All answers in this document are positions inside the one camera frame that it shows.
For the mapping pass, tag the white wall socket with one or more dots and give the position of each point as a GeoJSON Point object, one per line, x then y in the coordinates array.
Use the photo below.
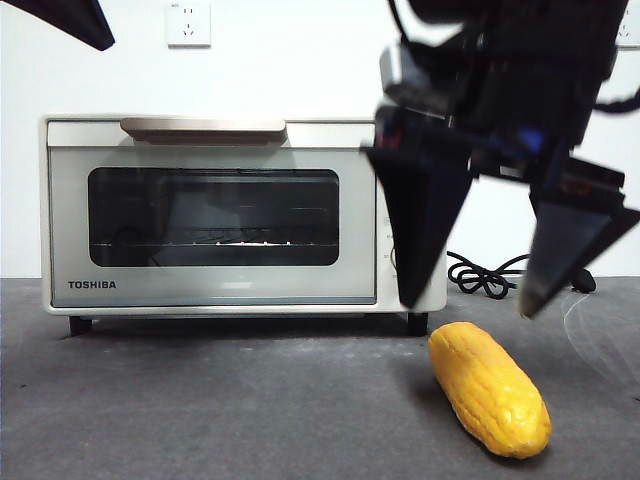
{"type": "Point", "coordinates": [631, 35]}
{"type": "Point", "coordinates": [189, 25]}

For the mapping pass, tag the yellow corn cob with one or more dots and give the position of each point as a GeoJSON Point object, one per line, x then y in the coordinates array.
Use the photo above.
{"type": "Point", "coordinates": [485, 390]}

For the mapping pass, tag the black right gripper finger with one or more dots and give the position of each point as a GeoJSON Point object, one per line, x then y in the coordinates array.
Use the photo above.
{"type": "Point", "coordinates": [565, 240]}
{"type": "Point", "coordinates": [420, 210]}

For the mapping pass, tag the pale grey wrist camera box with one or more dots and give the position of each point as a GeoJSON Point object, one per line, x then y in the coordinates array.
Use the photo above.
{"type": "Point", "coordinates": [396, 65]}

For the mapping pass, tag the cream Toshiba toaster oven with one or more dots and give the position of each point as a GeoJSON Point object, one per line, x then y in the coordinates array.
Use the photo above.
{"type": "Point", "coordinates": [437, 285]}

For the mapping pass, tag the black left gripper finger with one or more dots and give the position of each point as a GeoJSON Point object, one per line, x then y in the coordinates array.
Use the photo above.
{"type": "Point", "coordinates": [75, 20]}

